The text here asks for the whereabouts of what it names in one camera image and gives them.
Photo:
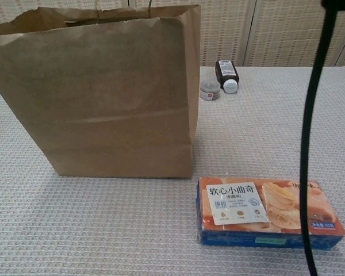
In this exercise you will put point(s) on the orange cookie box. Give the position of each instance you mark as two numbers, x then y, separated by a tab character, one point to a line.
261	207

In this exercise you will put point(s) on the brown paper bag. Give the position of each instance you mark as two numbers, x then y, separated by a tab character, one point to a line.
103	115

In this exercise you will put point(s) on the dark brown bottle white cap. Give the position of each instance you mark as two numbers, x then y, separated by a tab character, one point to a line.
225	73

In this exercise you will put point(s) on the small round clip jar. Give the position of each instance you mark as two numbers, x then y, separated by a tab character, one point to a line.
210	92

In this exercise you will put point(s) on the white woven tablecloth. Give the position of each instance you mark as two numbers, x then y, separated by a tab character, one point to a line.
74	230

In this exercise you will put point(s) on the woven folding screen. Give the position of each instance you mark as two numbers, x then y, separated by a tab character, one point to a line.
276	28

